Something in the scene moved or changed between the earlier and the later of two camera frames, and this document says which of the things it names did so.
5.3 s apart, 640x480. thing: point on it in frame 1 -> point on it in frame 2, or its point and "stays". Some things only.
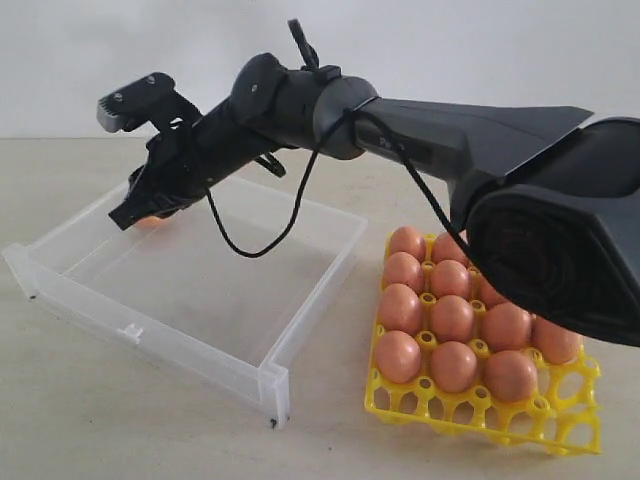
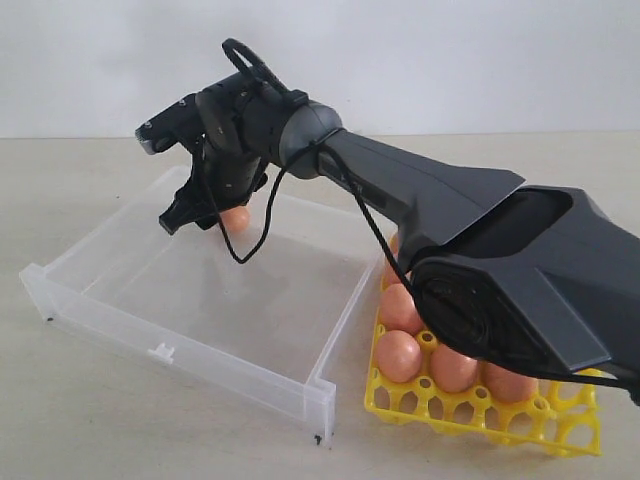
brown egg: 400,309 stays
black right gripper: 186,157 -> 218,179
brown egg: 453,366 stays
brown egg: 154,223 -> 236,219
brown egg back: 509,376 stays
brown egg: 399,356 stays
